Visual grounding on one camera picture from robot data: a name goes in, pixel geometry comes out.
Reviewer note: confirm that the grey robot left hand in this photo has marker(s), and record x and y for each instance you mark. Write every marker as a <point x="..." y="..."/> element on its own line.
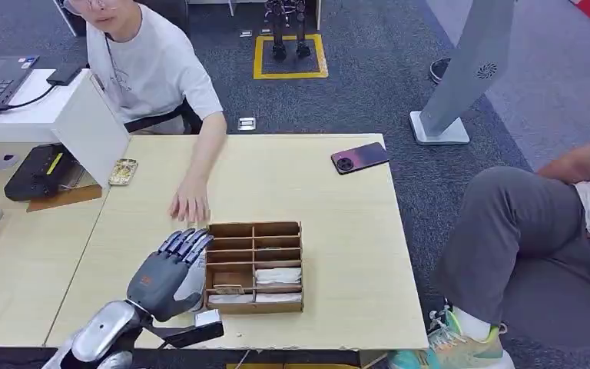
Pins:
<point x="157" y="282"/>

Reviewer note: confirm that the person's left hand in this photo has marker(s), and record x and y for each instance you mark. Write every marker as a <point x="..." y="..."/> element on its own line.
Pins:
<point x="190" y="201"/>

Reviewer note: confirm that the printed card stack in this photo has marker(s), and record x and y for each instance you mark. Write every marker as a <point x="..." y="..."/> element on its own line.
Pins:
<point x="123" y="172"/>

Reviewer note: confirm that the wooden card box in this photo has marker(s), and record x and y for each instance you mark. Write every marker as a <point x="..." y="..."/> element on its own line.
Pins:
<point x="254" y="307"/>

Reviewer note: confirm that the brown card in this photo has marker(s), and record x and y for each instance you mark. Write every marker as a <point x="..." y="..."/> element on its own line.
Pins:
<point x="229" y="290"/>

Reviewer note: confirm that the person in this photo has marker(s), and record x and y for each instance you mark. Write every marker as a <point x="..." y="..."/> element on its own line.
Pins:
<point x="519" y="229"/>
<point x="147" y="71"/>

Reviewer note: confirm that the silver floor socket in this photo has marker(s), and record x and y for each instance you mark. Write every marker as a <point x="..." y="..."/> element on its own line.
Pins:
<point x="246" y="123"/>

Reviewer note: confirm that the thick white card stack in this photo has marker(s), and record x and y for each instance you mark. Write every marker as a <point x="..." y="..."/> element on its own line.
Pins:
<point x="278" y="276"/>

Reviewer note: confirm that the white desk riser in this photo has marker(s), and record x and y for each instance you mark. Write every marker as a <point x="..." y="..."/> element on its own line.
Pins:
<point x="91" y="132"/>

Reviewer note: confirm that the brown board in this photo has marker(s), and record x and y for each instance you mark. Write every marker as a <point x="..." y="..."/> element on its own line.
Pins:
<point x="68" y="199"/>

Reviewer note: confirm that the black device with yellow label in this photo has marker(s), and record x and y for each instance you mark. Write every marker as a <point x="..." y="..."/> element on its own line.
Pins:
<point x="35" y="175"/>

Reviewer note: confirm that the yellow floor tape square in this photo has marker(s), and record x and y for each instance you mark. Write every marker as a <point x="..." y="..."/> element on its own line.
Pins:
<point x="290" y="75"/>

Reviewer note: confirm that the black legged robot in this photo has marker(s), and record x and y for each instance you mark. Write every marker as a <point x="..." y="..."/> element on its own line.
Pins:
<point x="278" y="50"/>

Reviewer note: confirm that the dark red smartphone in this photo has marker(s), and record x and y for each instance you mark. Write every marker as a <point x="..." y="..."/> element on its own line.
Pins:
<point x="360" y="158"/>

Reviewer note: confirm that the small floor plate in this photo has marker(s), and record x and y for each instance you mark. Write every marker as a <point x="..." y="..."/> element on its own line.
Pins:
<point x="245" y="33"/>

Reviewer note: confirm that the black power adapter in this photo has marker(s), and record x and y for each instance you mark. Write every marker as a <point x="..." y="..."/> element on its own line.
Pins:
<point x="66" y="74"/>

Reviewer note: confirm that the small grey round object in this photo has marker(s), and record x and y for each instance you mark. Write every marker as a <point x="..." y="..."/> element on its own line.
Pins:
<point x="6" y="162"/>

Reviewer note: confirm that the multicolour sneaker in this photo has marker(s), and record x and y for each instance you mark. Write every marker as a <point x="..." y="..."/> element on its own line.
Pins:
<point x="453" y="349"/>

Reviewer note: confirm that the white furniture leg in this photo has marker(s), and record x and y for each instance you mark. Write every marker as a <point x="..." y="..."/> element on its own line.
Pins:
<point x="230" y="6"/>
<point x="318" y="12"/>

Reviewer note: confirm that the grey kiosk stand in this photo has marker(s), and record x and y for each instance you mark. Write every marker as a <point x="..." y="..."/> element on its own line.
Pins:
<point x="458" y="76"/>

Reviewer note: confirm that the pale desk leg panel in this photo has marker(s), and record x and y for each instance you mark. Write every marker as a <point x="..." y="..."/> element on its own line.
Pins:
<point x="376" y="359"/>

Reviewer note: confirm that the black shoe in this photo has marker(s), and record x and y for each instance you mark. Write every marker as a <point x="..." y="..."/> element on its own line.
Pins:
<point x="437" y="70"/>

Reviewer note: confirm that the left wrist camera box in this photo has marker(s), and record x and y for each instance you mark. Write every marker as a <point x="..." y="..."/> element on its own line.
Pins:
<point x="198" y="333"/>

